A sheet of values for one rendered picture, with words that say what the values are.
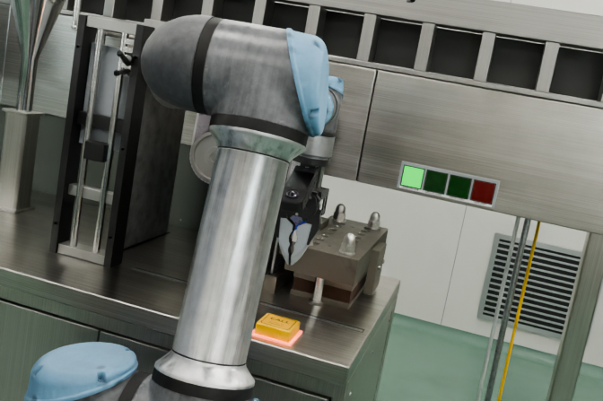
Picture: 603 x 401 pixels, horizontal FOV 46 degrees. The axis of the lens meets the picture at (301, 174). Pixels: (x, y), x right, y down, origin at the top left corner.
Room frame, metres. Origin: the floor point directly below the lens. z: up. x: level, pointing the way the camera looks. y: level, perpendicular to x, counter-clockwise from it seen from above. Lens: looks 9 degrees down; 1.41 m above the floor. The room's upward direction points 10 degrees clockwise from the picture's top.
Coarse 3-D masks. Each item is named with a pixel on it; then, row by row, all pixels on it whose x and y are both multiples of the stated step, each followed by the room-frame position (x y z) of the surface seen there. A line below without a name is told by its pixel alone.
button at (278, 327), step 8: (264, 320) 1.29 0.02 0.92; (272, 320) 1.30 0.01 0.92; (280, 320) 1.31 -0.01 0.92; (288, 320) 1.32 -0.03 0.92; (296, 320) 1.32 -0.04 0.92; (256, 328) 1.28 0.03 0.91; (264, 328) 1.27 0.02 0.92; (272, 328) 1.27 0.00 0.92; (280, 328) 1.27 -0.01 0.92; (288, 328) 1.27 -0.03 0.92; (296, 328) 1.30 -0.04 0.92; (272, 336) 1.27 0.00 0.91; (280, 336) 1.26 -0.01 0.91; (288, 336) 1.26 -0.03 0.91
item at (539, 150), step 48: (48, 48) 2.09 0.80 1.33; (48, 96) 2.09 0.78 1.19; (384, 96) 1.84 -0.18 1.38; (432, 96) 1.81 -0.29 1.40; (480, 96) 1.78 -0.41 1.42; (528, 96) 1.75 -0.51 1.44; (336, 144) 1.86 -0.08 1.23; (384, 144) 1.83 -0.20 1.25; (432, 144) 1.80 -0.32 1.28; (480, 144) 1.77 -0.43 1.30; (528, 144) 1.74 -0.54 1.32; (576, 144) 1.71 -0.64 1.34; (528, 192) 1.73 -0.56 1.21; (576, 192) 1.71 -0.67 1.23
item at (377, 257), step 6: (378, 246) 1.67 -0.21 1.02; (384, 246) 1.68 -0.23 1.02; (372, 252) 1.62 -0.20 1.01; (378, 252) 1.62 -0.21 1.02; (384, 252) 1.70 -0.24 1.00; (372, 258) 1.62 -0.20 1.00; (378, 258) 1.62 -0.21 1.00; (372, 264) 1.62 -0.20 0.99; (378, 264) 1.63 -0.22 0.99; (372, 270) 1.62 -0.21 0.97; (378, 270) 1.65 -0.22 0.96; (366, 276) 1.62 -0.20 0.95; (372, 276) 1.62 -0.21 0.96; (378, 276) 1.68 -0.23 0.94; (366, 282) 1.62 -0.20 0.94; (372, 282) 1.62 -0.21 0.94; (378, 282) 1.70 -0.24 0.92; (366, 288) 1.62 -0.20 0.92; (372, 288) 1.62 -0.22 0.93
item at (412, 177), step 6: (408, 168) 1.80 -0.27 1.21; (414, 168) 1.80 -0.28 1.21; (408, 174) 1.80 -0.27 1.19; (414, 174) 1.80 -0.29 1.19; (420, 174) 1.80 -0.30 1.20; (402, 180) 1.81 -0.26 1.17; (408, 180) 1.80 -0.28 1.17; (414, 180) 1.80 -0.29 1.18; (420, 180) 1.79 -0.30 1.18; (414, 186) 1.80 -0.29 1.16; (420, 186) 1.79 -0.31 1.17
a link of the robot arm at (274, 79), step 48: (240, 48) 0.79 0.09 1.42; (288, 48) 0.79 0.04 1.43; (192, 96) 0.80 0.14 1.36; (240, 96) 0.78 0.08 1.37; (288, 96) 0.78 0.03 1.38; (240, 144) 0.77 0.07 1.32; (288, 144) 0.78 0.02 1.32; (240, 192) 0.76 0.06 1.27; (240, 240) 0.75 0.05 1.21; (192, 288) 0.75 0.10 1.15; (240, 288) 0.74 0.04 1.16; (192, 336) 0.73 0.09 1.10; (240, 336) 0.74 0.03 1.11; (144, 384) 0.73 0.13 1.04; (192, 384) 0.70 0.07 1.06; (240, 384) 0.72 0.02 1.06
